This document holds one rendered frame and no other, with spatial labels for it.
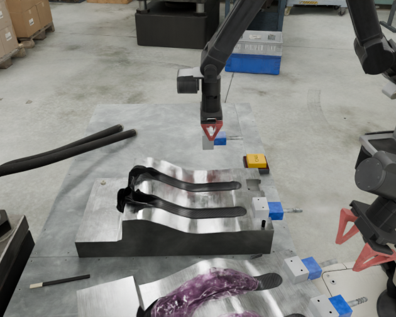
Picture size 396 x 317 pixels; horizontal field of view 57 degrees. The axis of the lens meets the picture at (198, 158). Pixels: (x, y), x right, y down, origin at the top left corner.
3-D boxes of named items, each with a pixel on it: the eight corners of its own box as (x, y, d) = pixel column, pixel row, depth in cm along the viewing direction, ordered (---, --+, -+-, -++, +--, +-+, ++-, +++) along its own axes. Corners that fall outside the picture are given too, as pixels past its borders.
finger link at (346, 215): (336, 260, 70) (368, 225, 65) (320, 232, 75) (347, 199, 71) (362, 265, 72) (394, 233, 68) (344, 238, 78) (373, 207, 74)
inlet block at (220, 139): (241, 140, 121) (242, 126, 118) (243, 148, 117) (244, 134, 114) (202, 141, 121) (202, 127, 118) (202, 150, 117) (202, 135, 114)
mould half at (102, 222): (255, 190, 118) (259, 155, 110) (270, 254, 96) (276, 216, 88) (98, 192, 117) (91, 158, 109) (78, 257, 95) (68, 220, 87)
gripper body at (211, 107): (200, 122, 109) (200, 99, 104) (200, 106, 117) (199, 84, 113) (222, 121, 109) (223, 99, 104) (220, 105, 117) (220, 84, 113)
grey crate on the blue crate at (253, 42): (281, 44, 421) (283, 31, 412) (281, 57, 388) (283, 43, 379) (229, 41, 430) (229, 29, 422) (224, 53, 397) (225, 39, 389)
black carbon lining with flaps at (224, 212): (239, 185, 109) (242, 159, 103) (247, 224, 95) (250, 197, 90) (122, 187, 108) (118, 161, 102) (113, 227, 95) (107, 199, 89)
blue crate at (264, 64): (279, 62, 433) (281, 44, 421) (278, 76, 400) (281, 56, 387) (227, 59, 443) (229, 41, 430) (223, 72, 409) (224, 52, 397)
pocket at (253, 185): (259, 189, 110) (261, 178, 108) (262, 200, 105) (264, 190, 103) (244, 189, 110) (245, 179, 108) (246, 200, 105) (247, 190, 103)
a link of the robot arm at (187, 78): (217, 66, 97) (217, 48, 102) (173, 66, 97) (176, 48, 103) (216, 102, 106) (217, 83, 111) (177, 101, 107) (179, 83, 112)
